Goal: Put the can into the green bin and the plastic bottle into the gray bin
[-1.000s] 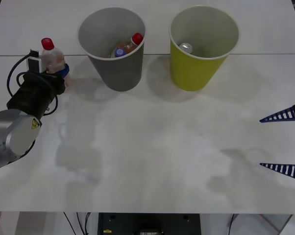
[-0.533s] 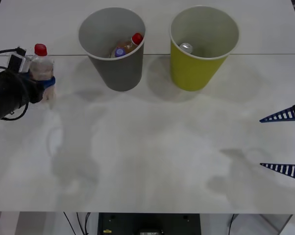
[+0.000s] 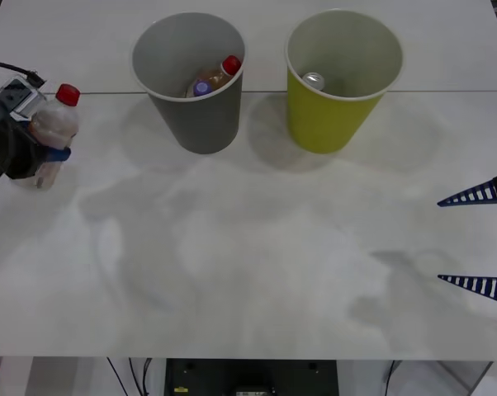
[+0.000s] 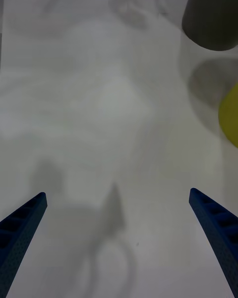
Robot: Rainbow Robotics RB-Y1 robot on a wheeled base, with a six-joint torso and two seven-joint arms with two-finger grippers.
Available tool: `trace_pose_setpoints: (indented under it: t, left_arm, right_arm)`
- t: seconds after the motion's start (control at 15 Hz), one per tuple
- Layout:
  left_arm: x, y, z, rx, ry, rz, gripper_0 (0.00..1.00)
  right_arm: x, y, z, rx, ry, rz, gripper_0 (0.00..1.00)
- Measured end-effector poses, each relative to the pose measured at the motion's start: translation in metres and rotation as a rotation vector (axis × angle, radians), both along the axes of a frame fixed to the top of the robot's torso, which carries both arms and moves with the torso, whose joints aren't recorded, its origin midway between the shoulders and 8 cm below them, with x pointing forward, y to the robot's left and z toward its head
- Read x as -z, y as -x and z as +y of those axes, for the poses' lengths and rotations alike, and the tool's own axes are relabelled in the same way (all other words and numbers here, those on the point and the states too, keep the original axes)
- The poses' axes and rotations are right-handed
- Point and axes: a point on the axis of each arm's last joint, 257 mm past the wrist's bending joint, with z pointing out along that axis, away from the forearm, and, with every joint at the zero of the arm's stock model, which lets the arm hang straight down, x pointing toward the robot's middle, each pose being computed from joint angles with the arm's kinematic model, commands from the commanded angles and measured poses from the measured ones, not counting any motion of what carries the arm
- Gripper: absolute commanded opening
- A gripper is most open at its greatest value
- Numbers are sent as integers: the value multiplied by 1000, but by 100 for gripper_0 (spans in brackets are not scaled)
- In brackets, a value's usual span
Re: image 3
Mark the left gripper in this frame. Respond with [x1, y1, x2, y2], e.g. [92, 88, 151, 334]
[0, 103, 73, 181]

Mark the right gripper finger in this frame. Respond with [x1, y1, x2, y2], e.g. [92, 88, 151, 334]
[436, 170, 497, 208]
[437, 274, 497, 309]

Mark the clear bottle with red cap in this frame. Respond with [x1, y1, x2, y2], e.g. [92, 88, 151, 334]
[28, 82, 82, 191]

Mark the grey plastic bin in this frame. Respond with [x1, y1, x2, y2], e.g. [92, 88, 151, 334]
[130, 12, 247, 156]

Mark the yellow-green plastic bin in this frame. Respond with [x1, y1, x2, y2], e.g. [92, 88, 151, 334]
[284, 8, 405, 155]

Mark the amber bottle with red cap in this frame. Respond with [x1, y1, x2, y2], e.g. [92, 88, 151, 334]
[185, 54, 243, 98]

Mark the silver drink can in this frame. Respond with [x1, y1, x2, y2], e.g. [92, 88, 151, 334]
[301, 72, 326, 92]

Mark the black robot torso base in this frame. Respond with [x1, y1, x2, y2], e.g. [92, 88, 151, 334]
[165, 358, 338, 396]

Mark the black cable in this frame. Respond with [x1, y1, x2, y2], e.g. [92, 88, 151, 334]
[128, 357, 154, 396]
[106, 357, 128, 396]
[383, 360, 397, 396]

